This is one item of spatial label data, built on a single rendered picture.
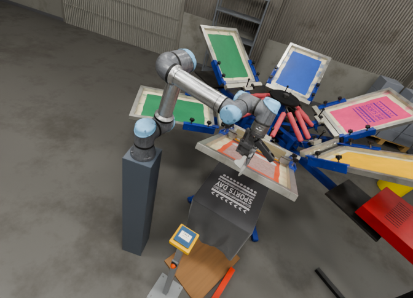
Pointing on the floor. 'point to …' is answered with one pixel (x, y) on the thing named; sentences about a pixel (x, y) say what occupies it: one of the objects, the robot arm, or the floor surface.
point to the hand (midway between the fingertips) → (243, 171)
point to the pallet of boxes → (401, 133)
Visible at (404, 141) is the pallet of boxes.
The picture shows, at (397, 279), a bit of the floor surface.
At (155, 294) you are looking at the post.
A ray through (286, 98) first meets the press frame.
